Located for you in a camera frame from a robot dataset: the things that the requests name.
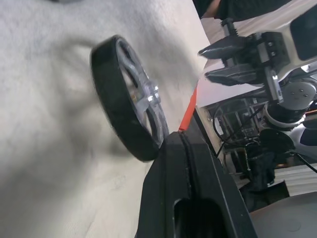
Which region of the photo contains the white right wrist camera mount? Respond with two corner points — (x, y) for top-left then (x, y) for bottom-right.
(279, 13), (317, 82)

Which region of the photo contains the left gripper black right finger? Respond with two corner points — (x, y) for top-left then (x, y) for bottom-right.
(174, 131), (260, 238)

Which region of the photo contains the orange strip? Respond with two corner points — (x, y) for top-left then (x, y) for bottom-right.
(177, 87), (199, 131)

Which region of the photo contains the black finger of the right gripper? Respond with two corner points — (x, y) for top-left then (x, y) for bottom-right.
(197, 34), (254, 60)
(204, 64), (264, 87)

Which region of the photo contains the grey robot torso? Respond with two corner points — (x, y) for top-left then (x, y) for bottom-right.
(247, 190), (317, 238)

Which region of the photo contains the person in black clothes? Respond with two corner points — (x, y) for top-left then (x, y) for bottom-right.
(193, 0), (317, 24)

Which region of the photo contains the black rotor ring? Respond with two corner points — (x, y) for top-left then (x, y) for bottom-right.
(89, 35), (170, 163)

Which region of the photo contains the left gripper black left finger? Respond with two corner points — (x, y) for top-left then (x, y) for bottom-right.
(135, 130), (193, 238)

